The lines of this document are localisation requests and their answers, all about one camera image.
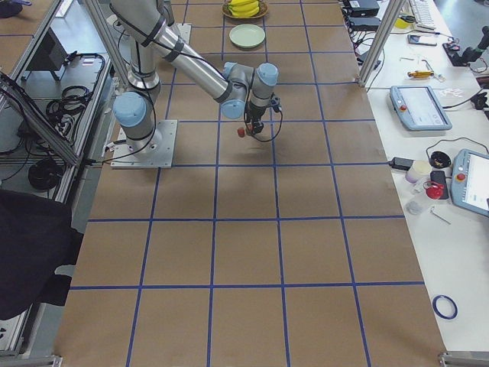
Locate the aluminium frame column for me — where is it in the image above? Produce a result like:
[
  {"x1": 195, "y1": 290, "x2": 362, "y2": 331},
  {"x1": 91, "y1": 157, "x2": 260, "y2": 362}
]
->
[{"x1": 357, "y1": 0, "x2": 404, "y2": 87}]

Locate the red emergency button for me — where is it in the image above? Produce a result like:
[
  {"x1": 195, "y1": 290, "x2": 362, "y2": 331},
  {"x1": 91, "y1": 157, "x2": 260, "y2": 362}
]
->
[{"x1": 423, "y1": 181, "x2": 445, "y2": 200}]

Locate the white purple cup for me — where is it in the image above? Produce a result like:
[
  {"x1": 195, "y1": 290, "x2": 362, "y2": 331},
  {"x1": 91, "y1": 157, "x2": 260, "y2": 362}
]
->
[{"x1": 405, "y1": 160, "x2": 432, "y2": 184}]

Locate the black smartphone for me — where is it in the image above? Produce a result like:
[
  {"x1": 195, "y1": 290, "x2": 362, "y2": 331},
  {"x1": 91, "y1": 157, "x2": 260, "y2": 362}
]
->
[{"x1": 407, "y1": 34, "x2": 438, "y2": 47}]

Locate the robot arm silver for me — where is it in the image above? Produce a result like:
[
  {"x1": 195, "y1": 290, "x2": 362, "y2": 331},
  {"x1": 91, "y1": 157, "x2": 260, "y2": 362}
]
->
[{"x1": 109, "y1": 1, "x2": 281, "y2": 167}]

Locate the yellow banana bunch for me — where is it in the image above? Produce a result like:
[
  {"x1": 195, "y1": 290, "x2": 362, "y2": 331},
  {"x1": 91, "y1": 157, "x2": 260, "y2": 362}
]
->
[{"x1": 225, "y1": 0, "x2": 261, "y2": 18}]

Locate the black round dish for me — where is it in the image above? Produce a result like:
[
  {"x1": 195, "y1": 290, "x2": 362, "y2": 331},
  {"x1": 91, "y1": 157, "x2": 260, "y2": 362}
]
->
[{"x1": 429, "y1": 151, "x2": 452, "y2": 169}]

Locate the black power brick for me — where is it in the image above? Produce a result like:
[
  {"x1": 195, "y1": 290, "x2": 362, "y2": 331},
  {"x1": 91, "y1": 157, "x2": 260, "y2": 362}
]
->
[{"x1": 388, "y1": 157, "x2": 414, "y2": 171}]

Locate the near teach pendant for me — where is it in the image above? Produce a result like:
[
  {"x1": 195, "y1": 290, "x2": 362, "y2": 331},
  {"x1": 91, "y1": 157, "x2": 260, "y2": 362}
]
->
[{"x1": 450, "y1": 149, "x2": 489, "y2": 217}]

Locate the wicker basket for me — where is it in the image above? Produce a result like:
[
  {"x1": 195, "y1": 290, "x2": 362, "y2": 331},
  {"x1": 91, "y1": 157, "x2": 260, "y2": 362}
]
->
[{"x1": 222, "y1": 0, "x2": 268, "y2": 19}]

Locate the pale green plate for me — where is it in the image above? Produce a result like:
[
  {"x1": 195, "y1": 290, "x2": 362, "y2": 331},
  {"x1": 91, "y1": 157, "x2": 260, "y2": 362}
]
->
[{"x1": 229, "y1": 24, "x2": 266, "y2": 49}]

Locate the far teach pendant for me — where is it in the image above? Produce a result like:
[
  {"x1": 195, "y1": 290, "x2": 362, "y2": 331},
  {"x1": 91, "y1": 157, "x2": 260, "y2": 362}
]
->
[{"x1": 390, "y1": 86, "x2": 452, "y2": 131}]

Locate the metal hex key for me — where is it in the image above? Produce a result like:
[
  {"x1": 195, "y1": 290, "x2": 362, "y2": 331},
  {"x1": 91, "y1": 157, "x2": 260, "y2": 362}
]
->
[{"x1": 429, "y1": 206, "x2": 452, "y2": 225}]

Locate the teach pendant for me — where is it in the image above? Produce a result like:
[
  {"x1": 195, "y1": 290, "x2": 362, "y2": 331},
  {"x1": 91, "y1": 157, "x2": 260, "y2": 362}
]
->
[
  {"x1": 390, "y1": 86, "x2": 452, "y2": 131},
  {"x1": 450, "y1": 149, "x2": 489, "y2": 217}
]

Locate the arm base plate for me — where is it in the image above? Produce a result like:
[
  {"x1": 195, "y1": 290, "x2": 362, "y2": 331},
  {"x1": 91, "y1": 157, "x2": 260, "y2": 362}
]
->
[{"x1": 110, "y1": 120, "x2": 178, "y2": 169}]

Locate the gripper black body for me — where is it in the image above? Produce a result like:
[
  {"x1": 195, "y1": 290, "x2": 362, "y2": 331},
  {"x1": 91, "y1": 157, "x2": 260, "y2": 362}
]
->
[{"x1": 244, "y1": 93, "x2": 283, "y2": 135}]

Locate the yellow handled tool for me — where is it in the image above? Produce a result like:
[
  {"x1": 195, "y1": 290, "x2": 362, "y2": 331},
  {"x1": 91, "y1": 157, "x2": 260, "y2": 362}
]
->
[{"x1": 407, "y1": 70, "x2": 434, "y2": 79}]

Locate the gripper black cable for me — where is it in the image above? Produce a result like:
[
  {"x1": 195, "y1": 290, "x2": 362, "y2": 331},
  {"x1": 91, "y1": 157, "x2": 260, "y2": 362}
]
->
[{"x1": 250, "y1": 109, "x2": 284, "y2": 144}]

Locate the blue tape roll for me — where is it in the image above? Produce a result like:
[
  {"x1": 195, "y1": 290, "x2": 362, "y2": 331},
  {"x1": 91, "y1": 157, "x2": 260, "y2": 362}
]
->
[{"x1": 432, "y1": 294, "x2": 458, "y2": 320}]

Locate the white keyboard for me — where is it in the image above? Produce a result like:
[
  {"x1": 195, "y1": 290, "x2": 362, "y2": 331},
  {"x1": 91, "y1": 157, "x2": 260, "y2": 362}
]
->
[{"x1": 407, "y1": 0, "x2": 436, "y2": 31}]

